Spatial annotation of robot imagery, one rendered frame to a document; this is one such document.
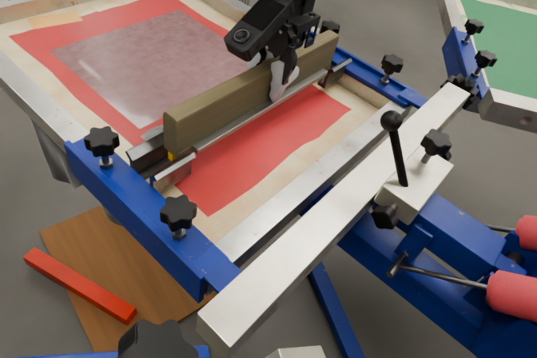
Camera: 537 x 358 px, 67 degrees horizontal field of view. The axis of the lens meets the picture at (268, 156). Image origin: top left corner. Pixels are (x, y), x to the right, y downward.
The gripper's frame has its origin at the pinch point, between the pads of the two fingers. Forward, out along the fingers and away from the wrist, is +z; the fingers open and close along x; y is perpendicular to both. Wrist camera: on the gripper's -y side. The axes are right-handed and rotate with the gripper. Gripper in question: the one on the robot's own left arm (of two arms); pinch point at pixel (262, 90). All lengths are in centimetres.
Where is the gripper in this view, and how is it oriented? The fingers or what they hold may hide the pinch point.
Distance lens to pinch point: 71.7
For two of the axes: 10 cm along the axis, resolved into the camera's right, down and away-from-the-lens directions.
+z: -1.6, 6.8, 7.1
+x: -7.4, -5.6, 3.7
